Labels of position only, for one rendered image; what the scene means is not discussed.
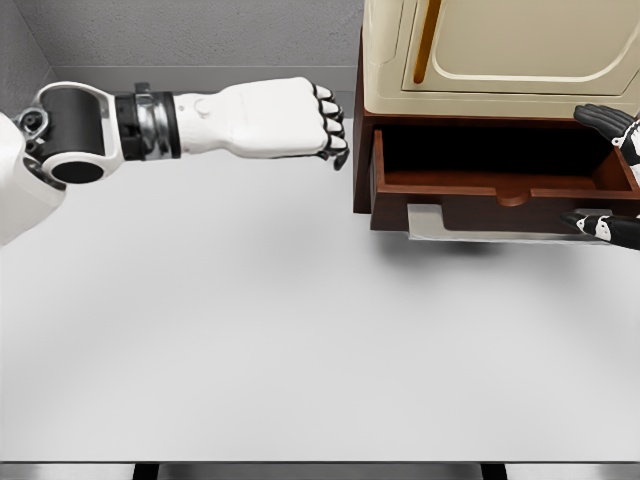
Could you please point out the cream cabinet with brown base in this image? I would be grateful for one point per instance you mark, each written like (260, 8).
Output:
(382, 60)

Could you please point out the cream cabinet door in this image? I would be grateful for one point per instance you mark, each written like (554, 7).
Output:
(525, 40)

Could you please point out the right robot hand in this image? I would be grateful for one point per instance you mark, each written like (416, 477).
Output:
(600, 117)

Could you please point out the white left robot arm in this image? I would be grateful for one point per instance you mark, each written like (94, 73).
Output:
(80, 132)

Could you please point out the brown wooden drawer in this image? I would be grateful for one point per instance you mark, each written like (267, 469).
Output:
(470, 215)

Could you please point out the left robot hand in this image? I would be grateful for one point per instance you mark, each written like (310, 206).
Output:
(280, 120)

